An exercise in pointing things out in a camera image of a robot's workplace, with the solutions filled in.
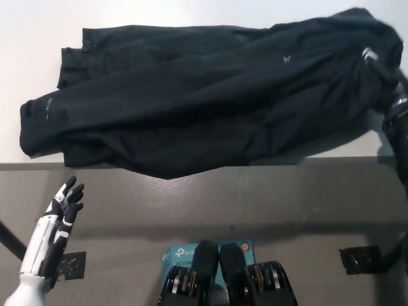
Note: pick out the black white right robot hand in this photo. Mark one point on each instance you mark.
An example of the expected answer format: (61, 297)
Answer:
(381, 70)

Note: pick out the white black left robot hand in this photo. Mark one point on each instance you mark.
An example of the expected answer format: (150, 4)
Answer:
(41, 242)

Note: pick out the black jacket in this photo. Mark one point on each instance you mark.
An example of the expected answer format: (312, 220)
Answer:
(191, 105)

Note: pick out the black table leg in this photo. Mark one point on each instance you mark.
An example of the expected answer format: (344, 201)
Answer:
(11, 239)

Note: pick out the black tape floor patch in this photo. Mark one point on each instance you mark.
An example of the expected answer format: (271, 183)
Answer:
(75, 264)
(360, 259)

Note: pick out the teal tp-link box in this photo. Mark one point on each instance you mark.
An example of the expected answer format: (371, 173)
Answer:
(178, 253)

